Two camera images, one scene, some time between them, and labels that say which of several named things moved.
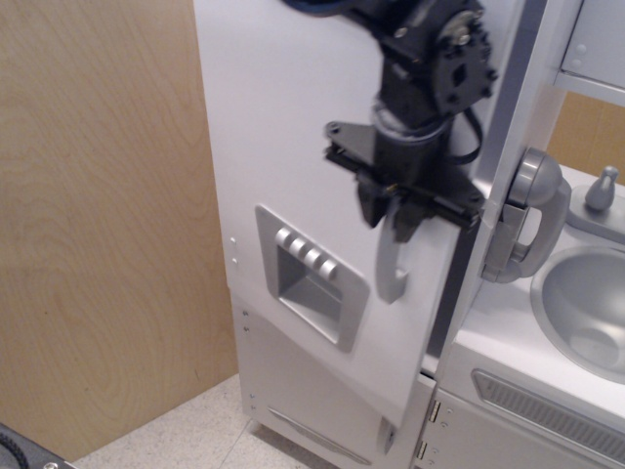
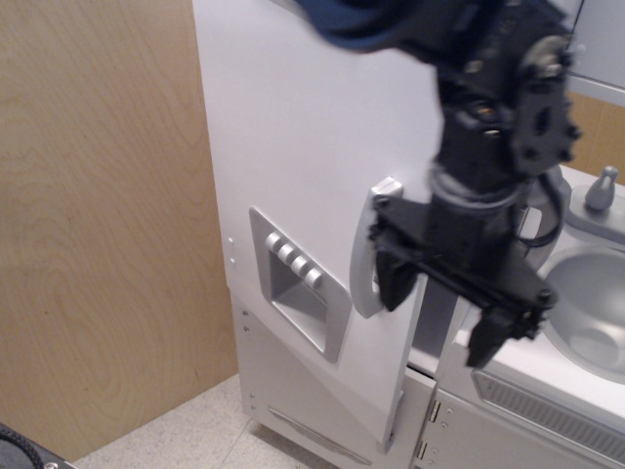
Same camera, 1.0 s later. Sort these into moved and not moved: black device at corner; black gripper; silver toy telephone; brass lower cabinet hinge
Moved: black gripper
Not moved: black device at corner; silver toy telephone; brass lower cabinet hinge
